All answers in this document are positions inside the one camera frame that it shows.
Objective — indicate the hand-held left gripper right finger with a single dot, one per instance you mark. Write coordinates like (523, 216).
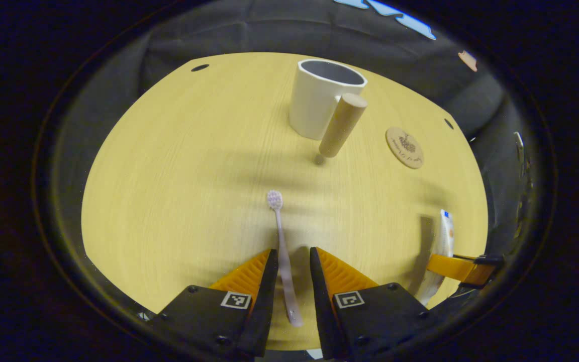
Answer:
(322, 311)

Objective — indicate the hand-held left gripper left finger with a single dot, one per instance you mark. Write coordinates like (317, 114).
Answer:
(264, 311)

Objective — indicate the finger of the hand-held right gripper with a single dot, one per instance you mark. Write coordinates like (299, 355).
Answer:
(458, 268)

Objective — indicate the white toothpaste tube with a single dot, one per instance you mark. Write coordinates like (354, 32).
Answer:
(445, 236)

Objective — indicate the pale pink toothbrush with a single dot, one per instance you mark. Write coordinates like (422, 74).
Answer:
(284, 261)

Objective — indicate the round wooden coaster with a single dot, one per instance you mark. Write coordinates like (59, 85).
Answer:
(404, 147)

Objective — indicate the light wooden desktop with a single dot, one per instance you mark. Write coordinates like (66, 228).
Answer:
(169, 201)

